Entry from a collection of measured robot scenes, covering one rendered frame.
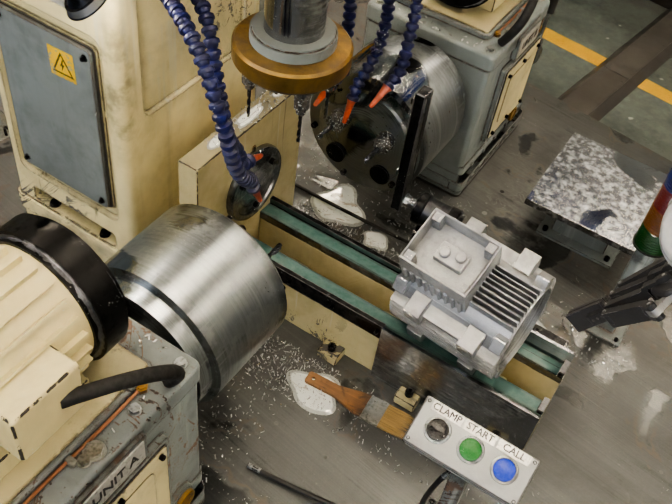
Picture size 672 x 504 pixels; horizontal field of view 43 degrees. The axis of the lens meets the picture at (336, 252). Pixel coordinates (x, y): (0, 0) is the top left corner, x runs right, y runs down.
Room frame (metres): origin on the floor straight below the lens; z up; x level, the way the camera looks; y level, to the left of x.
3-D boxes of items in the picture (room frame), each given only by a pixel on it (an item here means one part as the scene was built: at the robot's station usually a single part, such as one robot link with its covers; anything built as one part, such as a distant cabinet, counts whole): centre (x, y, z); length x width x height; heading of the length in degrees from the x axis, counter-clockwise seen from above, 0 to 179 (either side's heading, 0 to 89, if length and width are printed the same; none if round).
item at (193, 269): (0.73, 0.23, 1.04); 0.37 x 0.25 x 0.25; 154
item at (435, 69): (1.35, -0.07, 1.04); 0.41 x 0.25 x 0.25; 154
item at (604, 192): (1.34, -0.52, 0.86); 0.27 x 0.24 x 0.12; 154
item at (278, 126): (1.12, 0.22, 0.97); 0.30 x 0.11 x 0.34; 154
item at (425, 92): (1.11, -0.10, 1.12); 0.04 x 0.03 x 0.26; 64
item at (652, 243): (1.08, -0.54, 1.05); 0.06 x 0.06 x 0.04
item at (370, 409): (0.81, -0.08, 0.80); 0.21 x 0.05 x 0.01; 69
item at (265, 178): (1.09, 0.16, 1.02); 0.15 x 0.02 x 0.15; 154
